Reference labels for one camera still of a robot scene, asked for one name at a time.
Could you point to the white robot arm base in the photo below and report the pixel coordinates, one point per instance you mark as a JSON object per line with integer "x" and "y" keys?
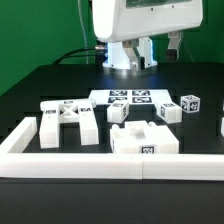
{"x": 135, "y": 55}

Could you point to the white chair seat piece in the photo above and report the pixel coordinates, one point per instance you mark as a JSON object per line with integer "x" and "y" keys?
{"x": 140, "y": 137}

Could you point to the white U-shaped boundary frame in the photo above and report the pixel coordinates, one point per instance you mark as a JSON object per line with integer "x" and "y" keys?
{"x": 15, "y": 162}

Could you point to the small white marker cube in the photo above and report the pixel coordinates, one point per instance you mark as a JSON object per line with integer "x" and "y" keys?
{"x": 190, "y": 103}

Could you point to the white marker sheet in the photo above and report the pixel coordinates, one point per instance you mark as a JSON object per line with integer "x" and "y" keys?
{"x": 134, "y": 97}

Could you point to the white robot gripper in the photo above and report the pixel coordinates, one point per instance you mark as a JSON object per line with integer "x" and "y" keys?
{"x": 116, "y": 21}

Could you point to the white chair back piece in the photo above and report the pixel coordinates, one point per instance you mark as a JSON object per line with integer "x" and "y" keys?
{"x": 68, "y": 111}

